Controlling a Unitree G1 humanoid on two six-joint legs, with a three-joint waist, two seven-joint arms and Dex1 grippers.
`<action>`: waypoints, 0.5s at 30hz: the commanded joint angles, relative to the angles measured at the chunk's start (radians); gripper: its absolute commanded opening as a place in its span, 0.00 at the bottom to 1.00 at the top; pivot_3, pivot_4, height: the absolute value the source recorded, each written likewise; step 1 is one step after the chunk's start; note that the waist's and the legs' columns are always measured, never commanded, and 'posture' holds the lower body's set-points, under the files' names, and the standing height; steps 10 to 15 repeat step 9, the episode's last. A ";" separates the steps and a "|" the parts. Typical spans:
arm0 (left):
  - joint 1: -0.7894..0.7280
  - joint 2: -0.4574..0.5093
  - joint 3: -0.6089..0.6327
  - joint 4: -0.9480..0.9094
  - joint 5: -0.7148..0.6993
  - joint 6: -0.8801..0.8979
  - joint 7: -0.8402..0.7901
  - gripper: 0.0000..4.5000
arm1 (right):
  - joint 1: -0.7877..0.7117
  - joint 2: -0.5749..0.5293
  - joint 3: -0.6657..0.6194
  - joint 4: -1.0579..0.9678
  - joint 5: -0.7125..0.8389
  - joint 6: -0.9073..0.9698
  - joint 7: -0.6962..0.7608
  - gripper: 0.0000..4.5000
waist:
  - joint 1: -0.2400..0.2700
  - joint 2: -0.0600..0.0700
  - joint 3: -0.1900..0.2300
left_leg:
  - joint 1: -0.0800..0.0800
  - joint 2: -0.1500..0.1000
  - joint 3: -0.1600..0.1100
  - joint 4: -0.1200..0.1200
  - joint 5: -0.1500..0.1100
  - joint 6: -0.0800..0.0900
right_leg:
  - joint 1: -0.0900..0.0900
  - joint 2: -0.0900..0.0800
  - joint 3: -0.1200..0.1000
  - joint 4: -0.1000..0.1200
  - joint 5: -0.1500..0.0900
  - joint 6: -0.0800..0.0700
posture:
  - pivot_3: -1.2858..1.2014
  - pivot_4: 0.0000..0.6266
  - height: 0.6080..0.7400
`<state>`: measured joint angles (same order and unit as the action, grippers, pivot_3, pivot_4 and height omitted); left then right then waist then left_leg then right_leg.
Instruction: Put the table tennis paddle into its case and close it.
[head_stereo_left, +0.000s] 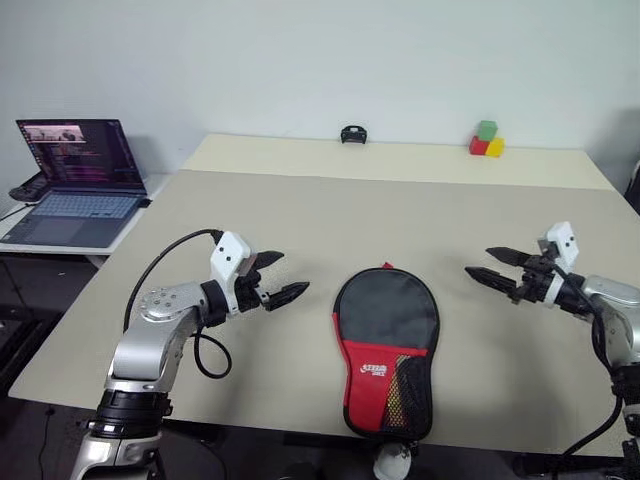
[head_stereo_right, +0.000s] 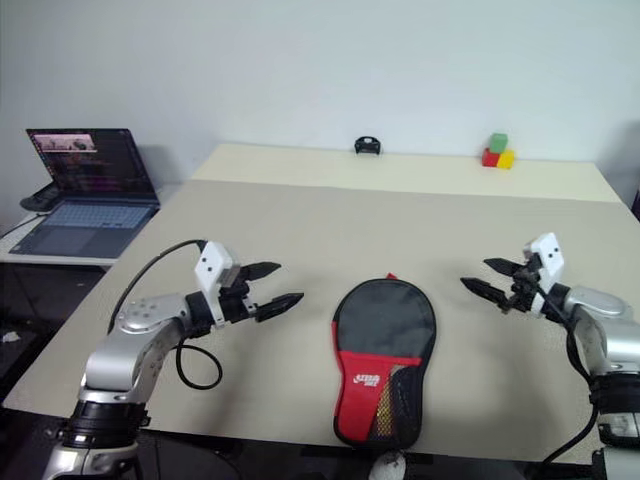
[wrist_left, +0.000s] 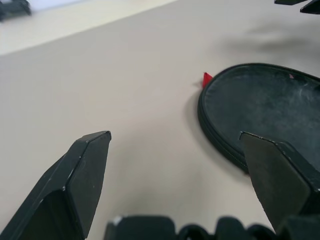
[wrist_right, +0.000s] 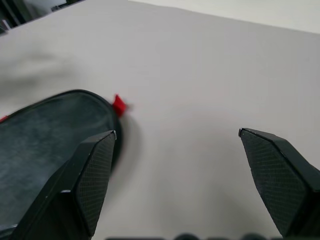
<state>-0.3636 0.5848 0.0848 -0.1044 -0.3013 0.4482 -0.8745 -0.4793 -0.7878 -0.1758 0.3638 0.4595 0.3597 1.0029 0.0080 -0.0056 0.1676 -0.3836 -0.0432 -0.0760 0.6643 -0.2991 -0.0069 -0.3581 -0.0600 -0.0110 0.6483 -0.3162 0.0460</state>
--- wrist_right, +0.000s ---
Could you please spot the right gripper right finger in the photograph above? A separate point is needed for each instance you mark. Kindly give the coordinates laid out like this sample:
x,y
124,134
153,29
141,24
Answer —
x,y
280,175

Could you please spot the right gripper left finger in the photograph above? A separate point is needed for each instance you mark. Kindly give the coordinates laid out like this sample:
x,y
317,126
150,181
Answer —
x,y
75,180

